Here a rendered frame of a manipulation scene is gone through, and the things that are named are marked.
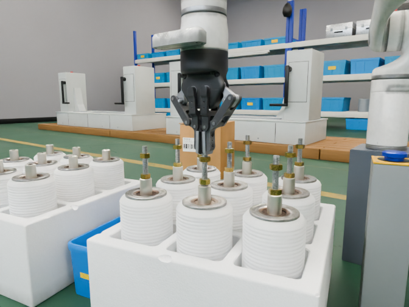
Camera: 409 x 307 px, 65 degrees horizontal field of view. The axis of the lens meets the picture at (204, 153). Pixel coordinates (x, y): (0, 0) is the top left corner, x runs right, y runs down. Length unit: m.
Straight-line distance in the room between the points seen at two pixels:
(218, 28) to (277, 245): 0.32
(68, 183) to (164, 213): 0.34
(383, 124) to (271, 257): 0.51
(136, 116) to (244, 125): 1.44
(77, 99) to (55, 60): 2.57
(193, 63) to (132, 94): 3.26
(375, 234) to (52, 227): 0.64
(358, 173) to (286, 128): 1.72
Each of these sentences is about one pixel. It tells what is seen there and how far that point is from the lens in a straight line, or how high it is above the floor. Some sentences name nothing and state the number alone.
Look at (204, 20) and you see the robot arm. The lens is 0.49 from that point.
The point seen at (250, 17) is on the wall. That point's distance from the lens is 10.25.
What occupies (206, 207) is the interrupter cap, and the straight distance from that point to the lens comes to 0.51.
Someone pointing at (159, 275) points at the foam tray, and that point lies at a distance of 0.54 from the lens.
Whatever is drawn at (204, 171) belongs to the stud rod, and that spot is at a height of 0.31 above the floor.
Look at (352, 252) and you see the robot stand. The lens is 0.95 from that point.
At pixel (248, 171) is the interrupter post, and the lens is 0.74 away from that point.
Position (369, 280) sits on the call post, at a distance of 0.71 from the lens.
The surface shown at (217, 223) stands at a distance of 0.51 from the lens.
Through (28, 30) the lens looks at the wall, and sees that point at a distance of 7.19.
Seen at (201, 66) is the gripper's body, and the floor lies 0.47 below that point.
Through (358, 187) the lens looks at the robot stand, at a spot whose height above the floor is 0.20.
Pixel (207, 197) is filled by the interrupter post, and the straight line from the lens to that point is 0.53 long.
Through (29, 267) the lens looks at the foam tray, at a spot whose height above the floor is 0.09.
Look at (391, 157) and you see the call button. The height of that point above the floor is 0.32.
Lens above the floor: 0.42
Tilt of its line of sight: 9 degrees down
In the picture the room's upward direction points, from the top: straight up
